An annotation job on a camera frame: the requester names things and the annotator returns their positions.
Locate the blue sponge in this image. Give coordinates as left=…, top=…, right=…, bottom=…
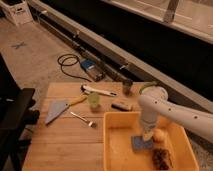
left=131, top=136, right=154, bottom=151

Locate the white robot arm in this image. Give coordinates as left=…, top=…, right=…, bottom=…
left=138, top=86, right=213, bottom=143

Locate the yellow plastic tray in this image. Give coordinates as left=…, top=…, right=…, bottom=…
left=103, top=112, right=199, bottom=171

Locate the yellow round fruit toy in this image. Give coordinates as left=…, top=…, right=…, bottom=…
left=153, top=129, right=165, bottom=142

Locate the brown pinecone-like object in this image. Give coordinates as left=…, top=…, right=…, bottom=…
left=152, top=148, right=170, bottom=170

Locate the dark rectangular block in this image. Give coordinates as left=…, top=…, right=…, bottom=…
left=111, top=103, right=132, bottom=111

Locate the dark small cup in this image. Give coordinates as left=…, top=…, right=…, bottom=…
left=122, top=79, right=133, bottom=95

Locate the metal fork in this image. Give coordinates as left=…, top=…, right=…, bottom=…
left=70, top=112, right=97, bottom=128

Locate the green plastic cup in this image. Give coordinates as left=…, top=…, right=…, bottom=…
left=88, top=92, right=100, bottom=109

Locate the blue grey floor device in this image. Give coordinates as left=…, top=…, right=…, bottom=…
left=80, top=59, right=105, bottom=82

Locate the black chair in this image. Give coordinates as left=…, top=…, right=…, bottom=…
left=0, top=53, right=40, bottom=171

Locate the white cardboard box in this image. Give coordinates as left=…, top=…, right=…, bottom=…
left=0, top=0, right=33, bottom=26

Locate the white black handled tool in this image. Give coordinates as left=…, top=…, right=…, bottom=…
left=81, top=84, right=117, bottom=97

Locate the grey spatula yellow handle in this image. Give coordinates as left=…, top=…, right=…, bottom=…
left=45, top=95, right=87, bottom=125

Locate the black cable on floor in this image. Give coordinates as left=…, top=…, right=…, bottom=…
left=56, top=53, right=93, bottom=83

